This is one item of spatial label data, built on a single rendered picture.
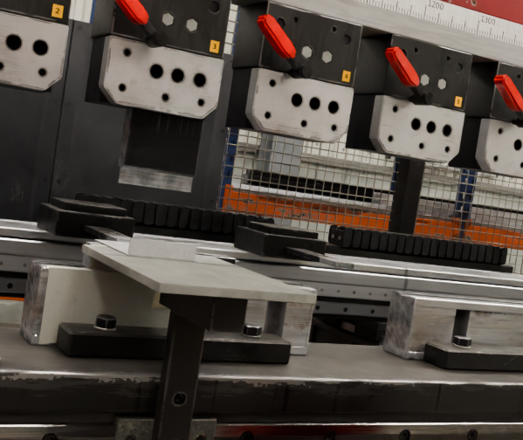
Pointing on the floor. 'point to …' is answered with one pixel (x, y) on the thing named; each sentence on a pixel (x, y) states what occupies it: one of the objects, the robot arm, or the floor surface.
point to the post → (406, 196)
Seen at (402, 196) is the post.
